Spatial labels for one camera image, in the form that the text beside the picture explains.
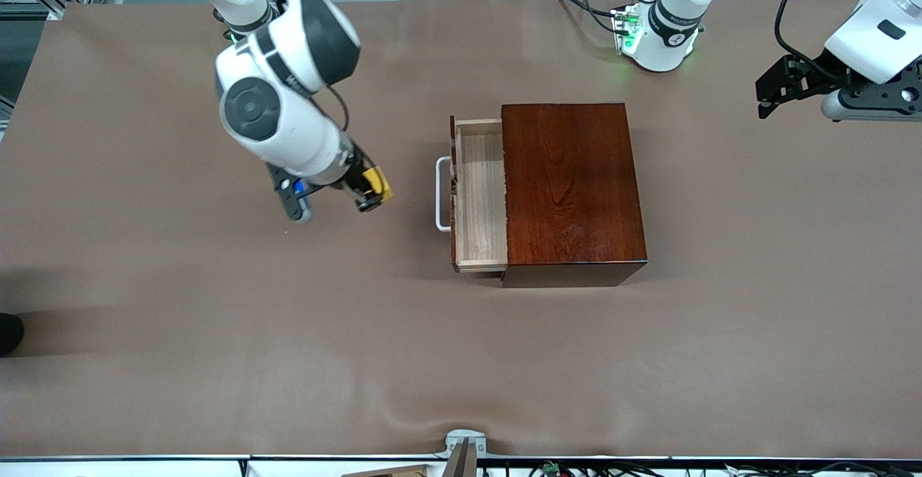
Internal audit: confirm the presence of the yellow block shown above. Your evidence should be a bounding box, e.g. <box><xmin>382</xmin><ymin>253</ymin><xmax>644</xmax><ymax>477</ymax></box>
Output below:
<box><xmin>362</xmin><ymin>165</ymin><xmax>395</xmax><ymax>204</ymax></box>

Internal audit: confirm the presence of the white metal drawer handle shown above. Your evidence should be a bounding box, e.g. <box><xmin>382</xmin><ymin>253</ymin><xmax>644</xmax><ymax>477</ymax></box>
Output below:
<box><xmin>435</xmin><ymin>156</ymin><xmax>455</xmax><ymax>233</ymax></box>

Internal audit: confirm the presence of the wooden drawer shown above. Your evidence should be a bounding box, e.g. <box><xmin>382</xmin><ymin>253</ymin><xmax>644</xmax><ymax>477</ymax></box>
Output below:
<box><xmin>450</xmin><ymin>115</ymin><xmax>510</xmax><ymax>275</ymax></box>

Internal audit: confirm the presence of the large table cover mat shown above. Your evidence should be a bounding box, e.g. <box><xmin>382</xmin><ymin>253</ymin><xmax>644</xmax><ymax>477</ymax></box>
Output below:
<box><xmin>0</xmin><ymin>0</ymin><xmax>922</xmax><ymax>460</ymax></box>

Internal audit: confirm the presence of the dark brown wooden cabinet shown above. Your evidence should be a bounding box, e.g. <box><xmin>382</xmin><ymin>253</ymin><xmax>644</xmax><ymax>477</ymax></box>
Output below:
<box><xmin>501</xmin><ymin>102</ymin><xmax>648</xmax><ymax>288</ymax></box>

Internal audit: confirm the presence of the light wooden board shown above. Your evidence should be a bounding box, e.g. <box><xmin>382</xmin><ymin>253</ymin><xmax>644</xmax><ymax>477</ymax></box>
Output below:
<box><xmin>341</xmin><ymin>465</ymin><xmax>431</xmax><ymax>477</ymax></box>

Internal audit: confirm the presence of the black round object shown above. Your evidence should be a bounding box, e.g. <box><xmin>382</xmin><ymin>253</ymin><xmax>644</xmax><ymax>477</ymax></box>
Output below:
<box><xmin>0</xmin><ymin>313</ymin><xmax>25</xmax><ymax>357</ymax></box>

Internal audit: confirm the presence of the grey metal clamp bracket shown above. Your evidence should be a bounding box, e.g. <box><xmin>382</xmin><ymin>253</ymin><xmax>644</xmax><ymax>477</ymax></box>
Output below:
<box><xmin>434</xmin><ymin>429</ymin><xmax>489</xmax><ymax>477</ymax></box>

